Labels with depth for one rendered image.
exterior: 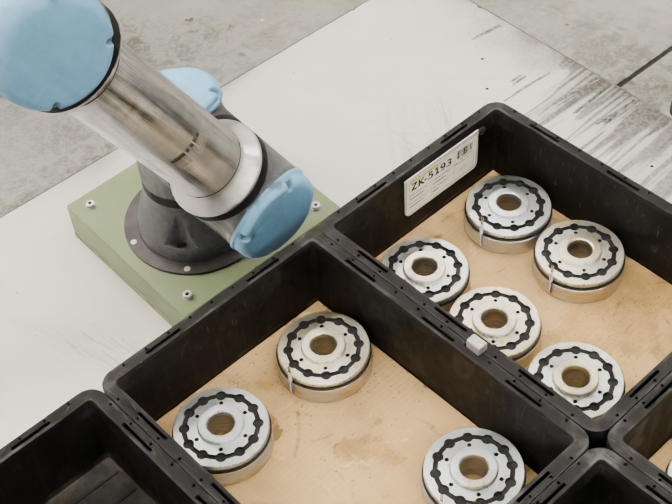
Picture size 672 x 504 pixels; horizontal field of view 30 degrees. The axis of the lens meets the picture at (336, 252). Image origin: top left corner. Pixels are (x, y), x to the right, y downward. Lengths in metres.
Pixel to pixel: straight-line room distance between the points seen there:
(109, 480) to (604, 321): 0.57
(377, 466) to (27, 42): 0.56
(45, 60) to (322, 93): 0.87
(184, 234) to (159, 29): 1.70
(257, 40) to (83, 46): 2.08
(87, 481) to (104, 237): 0.42
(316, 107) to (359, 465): 0.73
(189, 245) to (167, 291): 0.06
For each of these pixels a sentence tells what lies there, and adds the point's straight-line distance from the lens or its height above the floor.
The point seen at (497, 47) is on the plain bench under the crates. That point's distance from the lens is 1.99.
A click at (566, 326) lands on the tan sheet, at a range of 1.43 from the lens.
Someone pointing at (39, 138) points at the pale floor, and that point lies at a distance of 3.01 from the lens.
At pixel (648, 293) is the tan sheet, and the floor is 0.83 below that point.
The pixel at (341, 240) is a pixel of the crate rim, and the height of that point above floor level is 0.93.
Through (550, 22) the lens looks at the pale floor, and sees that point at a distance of 3.20.
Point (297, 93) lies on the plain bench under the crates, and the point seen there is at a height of 0.70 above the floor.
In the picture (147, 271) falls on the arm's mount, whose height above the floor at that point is 0.75.
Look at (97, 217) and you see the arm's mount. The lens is 1.69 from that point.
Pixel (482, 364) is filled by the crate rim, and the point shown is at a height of 0.93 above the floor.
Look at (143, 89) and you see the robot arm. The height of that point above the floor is 1.17.
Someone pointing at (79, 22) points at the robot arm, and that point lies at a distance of 1.09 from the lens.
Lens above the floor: 1.94
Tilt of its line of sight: 48 degrees down
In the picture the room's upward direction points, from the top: 5 degrees counter-clockwise
